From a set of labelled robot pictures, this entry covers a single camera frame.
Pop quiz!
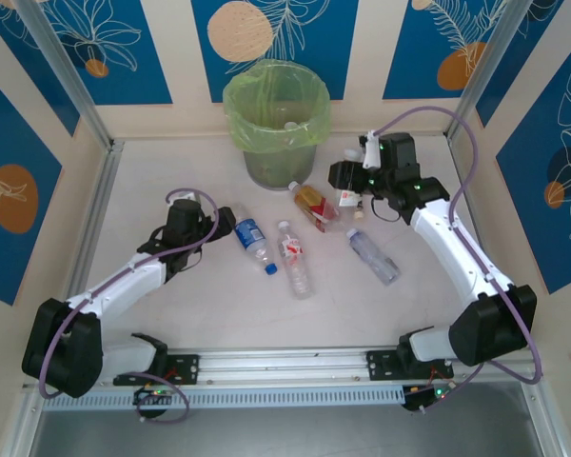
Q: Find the left controller board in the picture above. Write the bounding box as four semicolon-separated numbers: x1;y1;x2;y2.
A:
132;386;177;407

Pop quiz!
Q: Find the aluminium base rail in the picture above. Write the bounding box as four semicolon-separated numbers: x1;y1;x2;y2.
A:
23;348;546;389

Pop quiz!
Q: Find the aluminium right table rail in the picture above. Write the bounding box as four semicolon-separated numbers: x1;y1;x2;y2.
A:
445;135;486;248

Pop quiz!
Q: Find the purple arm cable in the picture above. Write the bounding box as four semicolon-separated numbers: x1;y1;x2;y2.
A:
370;107;543;413
38;189;220;424

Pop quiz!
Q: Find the aluminium left frame post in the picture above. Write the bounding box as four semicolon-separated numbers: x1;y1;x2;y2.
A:
14;0;115;151

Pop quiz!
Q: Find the blue label plastic bottle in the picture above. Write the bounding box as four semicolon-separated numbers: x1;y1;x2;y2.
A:
231;204;280;277

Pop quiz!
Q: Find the aluminium frame post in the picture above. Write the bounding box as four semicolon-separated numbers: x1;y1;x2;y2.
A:
14;0;115;151
445;0;566;144

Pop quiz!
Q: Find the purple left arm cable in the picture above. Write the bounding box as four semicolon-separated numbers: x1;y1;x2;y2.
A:
38;189;220;424

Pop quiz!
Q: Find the grey round waste bin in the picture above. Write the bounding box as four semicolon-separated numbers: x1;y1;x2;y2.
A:
240;132;319;191

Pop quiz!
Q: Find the right controller board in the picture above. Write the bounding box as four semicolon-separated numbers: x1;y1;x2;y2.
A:
402;384;453;413

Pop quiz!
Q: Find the green plastic bin liner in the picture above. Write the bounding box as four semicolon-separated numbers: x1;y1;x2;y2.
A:
222;60;332;156

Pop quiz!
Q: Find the aluminium right frame post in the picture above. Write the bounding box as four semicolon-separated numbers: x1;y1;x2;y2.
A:
445;0;566;144

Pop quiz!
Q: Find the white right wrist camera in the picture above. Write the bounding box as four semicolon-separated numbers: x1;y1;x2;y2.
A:
361;129;384;171

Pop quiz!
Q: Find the grey steel sheet panel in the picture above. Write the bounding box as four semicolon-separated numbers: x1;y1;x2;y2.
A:
28;408;539;457

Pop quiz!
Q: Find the amber liquid plastic bottle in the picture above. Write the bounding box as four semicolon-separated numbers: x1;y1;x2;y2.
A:
287;180;344;233

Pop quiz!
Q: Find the aluminium left table rail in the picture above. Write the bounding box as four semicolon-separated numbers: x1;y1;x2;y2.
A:
64;138;126;306

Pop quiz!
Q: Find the bluish clear plastic bottle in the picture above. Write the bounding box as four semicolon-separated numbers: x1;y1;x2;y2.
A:
345;227;402;287

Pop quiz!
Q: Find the controller board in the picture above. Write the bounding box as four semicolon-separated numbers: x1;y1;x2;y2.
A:
402;384;453;413
132;386;177;407

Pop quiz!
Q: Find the black cable loop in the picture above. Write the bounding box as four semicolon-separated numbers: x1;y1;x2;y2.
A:
369;197;402;224

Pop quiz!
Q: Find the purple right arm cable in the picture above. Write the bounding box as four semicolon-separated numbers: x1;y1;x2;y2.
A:
370;107;543;413

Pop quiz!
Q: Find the grey slotted cable duct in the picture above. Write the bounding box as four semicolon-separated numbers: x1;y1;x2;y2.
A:
42;385;405;411

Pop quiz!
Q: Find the clear bottle red print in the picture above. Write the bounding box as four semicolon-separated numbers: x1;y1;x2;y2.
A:
275;219;317;301

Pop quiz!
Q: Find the aluminium table rail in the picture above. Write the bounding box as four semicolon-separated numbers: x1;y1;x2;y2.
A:
445;135;486;248
64;138;126;306

